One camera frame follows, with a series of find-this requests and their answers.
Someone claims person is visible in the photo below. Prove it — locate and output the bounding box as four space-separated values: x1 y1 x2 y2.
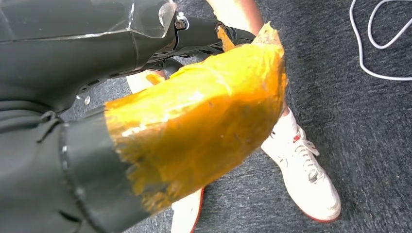
125 0 342 233

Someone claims white red-trimmed shoe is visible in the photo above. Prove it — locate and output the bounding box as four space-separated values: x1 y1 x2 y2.
171 188 206 233
260 107 342 223

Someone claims white floor cable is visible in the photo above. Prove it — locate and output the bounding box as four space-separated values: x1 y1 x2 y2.
349 0 412 82

